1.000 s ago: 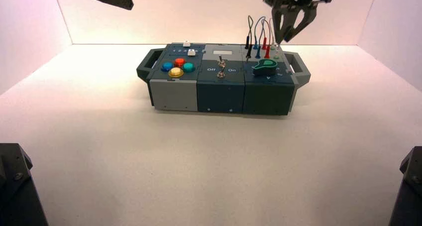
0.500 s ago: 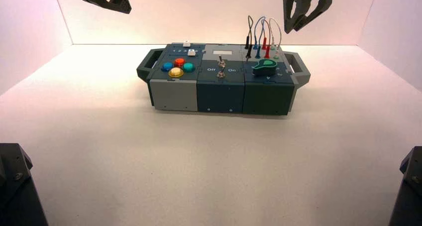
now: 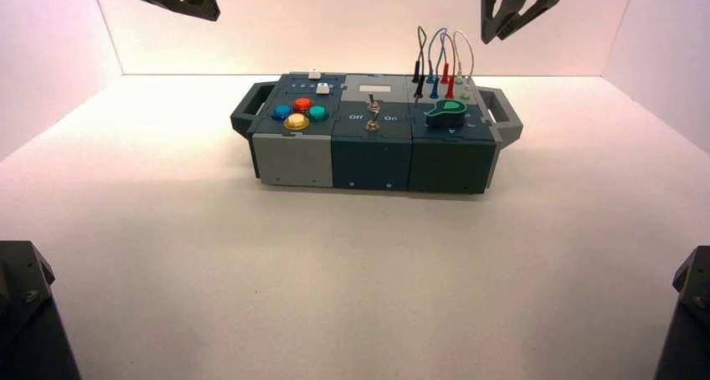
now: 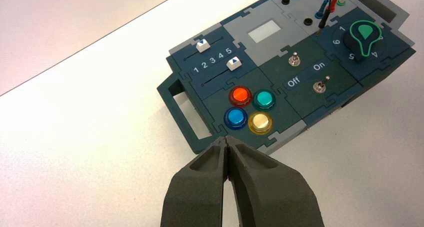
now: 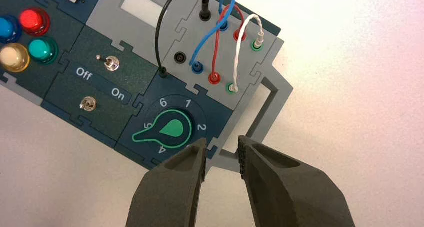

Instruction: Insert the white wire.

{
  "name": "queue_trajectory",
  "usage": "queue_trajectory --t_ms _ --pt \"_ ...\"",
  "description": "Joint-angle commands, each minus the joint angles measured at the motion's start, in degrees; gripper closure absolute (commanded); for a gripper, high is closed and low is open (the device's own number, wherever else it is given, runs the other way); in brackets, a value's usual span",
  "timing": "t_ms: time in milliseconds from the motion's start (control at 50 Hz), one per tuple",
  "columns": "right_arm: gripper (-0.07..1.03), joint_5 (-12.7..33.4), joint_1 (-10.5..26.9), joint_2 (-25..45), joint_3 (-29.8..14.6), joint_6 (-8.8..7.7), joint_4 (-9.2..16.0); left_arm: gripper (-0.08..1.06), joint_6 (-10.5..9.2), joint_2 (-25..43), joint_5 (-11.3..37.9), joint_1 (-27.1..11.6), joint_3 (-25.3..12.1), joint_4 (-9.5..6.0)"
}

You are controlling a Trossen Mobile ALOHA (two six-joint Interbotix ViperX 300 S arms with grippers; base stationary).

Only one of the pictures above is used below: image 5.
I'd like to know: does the green push button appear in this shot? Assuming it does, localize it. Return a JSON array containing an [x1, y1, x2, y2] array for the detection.
[[28, 36, 60, 66]]

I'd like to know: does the teal and grey control box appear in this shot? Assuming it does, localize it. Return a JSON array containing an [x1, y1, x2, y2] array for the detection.
[[0, 0, 294, 173]]

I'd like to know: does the red jumper wire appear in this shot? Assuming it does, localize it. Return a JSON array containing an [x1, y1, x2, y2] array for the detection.
[[208, 4, 248, 86]]

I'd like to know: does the white jumper wire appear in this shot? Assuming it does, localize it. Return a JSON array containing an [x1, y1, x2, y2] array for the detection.
[[226, 14, 265, 95]]

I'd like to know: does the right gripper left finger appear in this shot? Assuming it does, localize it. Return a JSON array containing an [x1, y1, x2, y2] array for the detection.
[[125, 137, 208, 227]]

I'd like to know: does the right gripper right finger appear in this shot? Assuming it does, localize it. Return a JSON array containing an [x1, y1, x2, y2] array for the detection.
[[237, 135, 356, 227]]

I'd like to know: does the metal toggle switch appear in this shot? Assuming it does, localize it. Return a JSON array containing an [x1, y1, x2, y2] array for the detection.
[[79, 96, 98, 112], [95, 54, 120, 72]]

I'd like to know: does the green rotary knob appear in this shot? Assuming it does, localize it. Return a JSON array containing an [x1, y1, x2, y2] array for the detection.
[[131, 109, 194, 151]]

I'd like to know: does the red push button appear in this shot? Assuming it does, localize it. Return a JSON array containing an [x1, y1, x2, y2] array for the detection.
[[18, 7, 51, 37]]

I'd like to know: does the yellow push button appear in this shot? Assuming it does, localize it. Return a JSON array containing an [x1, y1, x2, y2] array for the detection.
[[0, 42, 31, 73]]

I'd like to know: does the blue push button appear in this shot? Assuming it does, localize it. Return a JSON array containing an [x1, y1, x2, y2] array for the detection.
[[0, 15, 23, 44]]

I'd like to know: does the black jumper wire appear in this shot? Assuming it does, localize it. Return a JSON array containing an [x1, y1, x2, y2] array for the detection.
[[154, 0, 217, 79]]

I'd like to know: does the blue jumper wire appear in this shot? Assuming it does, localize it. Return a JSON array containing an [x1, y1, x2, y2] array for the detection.
[[189, 0, 238, 76]]

